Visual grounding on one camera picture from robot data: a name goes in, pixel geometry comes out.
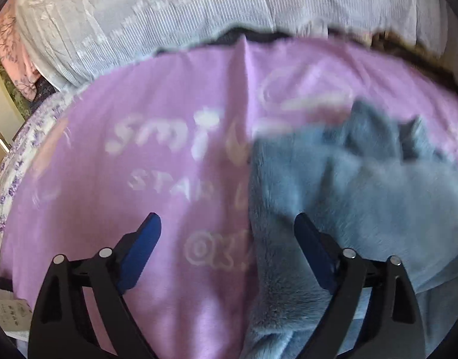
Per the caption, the blue fleece garment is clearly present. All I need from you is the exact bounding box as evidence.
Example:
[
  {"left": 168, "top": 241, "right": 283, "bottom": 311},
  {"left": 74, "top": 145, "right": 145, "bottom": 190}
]
[{"left": 242, "top": 101, "right": 458, "bottom": 358}]

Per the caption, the floral white purple bedding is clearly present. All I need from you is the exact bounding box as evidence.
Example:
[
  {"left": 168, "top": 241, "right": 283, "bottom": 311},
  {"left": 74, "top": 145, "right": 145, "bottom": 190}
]
[{"left": 0, "top": 90, "right": 78, "bottom": 252}]

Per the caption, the pink floral pillow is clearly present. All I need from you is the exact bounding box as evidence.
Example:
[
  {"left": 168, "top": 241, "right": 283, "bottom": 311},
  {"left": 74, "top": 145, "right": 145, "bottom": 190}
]
[{"left": 0, "top": 0, "right": 41, "bottom": 101}]

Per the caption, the brown folded blankets stack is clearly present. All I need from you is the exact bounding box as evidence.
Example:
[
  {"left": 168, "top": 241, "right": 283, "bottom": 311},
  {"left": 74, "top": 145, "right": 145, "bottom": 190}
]
[{"left": 360, "top": 32, "right": 455, "bottom": 84}]

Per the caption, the purple printed bed sheet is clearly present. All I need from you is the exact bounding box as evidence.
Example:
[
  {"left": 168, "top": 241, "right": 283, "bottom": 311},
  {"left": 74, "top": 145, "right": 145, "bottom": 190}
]
[{"left": 0, "top": 39, "right": 458, "bottom": 358}]

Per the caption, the white lace cover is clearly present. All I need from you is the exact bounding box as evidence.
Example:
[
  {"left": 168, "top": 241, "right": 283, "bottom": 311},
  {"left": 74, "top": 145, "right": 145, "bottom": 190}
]
[{"left": 15, "top": 0, "right": 458, "bottom": 88}]

